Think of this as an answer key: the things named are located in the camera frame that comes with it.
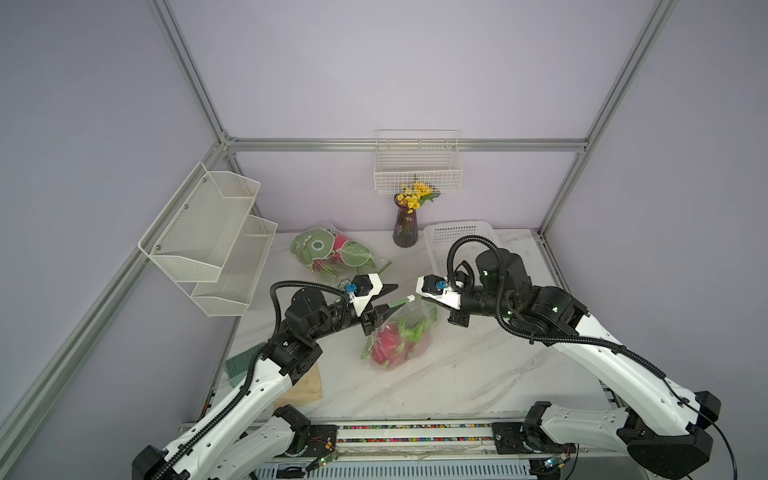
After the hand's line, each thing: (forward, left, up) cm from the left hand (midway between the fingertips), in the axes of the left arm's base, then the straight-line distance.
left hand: (396, 295), depth 64 cm
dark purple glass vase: (+45, -4, -23) cm, 51 cm away
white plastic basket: (+43, -17, -26) cm, 53 cm away
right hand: (+1, -7, -1) cm, 8 cm away
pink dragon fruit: (-6, +1, -12) cm, 13 cm away
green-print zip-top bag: (+33, +20, -25) cm, 46 cm away
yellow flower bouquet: (+45, -7, -7) cm, 46 cm away
